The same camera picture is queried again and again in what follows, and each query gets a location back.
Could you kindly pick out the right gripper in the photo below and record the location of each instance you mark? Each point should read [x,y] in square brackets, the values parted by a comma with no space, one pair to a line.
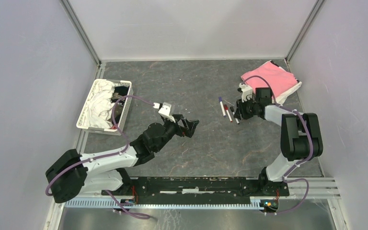
[240,113]

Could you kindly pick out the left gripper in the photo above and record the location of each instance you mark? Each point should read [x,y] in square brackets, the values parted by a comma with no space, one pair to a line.
[183,131]

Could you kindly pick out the white pen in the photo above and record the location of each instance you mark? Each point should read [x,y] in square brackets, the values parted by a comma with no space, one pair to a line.
[227,112]
[233,113]

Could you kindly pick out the white purple marker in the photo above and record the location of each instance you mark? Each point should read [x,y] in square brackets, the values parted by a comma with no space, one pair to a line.
[222,107]

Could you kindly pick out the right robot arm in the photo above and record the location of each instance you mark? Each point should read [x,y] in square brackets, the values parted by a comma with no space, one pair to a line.
[300,134]

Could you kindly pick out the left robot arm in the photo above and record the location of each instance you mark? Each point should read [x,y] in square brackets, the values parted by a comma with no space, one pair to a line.
[76,173]

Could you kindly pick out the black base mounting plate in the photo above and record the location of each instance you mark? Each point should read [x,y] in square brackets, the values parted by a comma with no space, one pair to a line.
[199,190]

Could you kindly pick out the black cloth in basket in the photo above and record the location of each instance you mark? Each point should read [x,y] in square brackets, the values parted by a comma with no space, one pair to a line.
[119,91]

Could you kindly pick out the white cloth in basket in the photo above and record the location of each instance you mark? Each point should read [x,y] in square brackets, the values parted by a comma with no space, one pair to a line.
[96,112]

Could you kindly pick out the white plastic basket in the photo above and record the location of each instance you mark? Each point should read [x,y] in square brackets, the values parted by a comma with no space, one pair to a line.
[114,130]

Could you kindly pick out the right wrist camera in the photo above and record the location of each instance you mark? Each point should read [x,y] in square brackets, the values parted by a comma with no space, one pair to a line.
[247,92]

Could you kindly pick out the aluminium frame rail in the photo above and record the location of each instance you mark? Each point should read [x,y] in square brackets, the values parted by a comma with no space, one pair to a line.
[311,188]

